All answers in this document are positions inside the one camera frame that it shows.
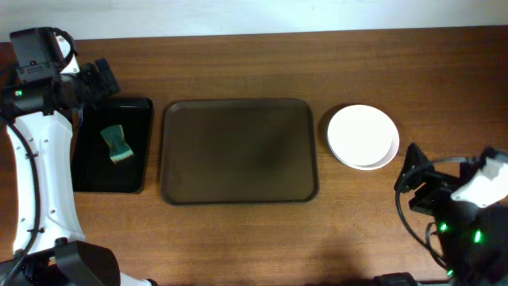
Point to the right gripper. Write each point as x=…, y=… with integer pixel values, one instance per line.
x=425, y=190

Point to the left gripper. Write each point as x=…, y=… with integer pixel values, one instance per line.
x=95, y=80

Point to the white plate top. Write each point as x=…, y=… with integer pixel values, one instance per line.
x=357, y=121

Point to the white plate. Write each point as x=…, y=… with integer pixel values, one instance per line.
x=357, y=121
x=366, y=153

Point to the green yellow sponge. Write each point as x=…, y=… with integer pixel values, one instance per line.
x=114, y=137

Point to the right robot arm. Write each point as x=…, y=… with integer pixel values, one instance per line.
x=468, y=234

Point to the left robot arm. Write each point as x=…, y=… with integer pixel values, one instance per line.
x=50, y=247

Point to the small black tray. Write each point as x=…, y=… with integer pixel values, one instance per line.
x=92, y=167

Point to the brown serving tray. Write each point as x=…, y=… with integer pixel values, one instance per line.
x=238, y=151

